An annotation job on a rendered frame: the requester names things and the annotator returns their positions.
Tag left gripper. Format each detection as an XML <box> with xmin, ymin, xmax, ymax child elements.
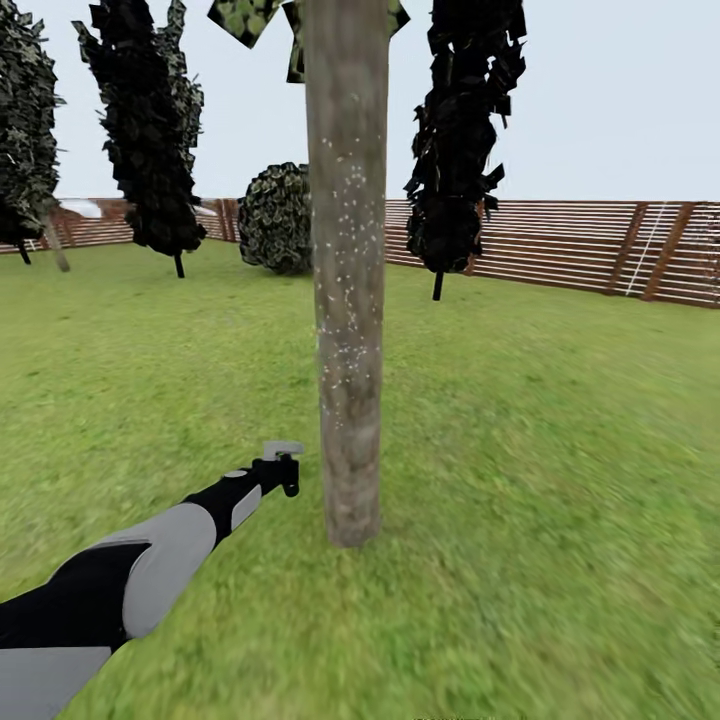
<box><xmin>252</xmin><ymin>457</ymin><xmax>299</xmax><ymax>490</ymax></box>

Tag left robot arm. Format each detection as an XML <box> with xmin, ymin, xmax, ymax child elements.
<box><xmin>0</xmin><ymin>440</ymin><xmax>305</xmax><ymax>720</ymax></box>

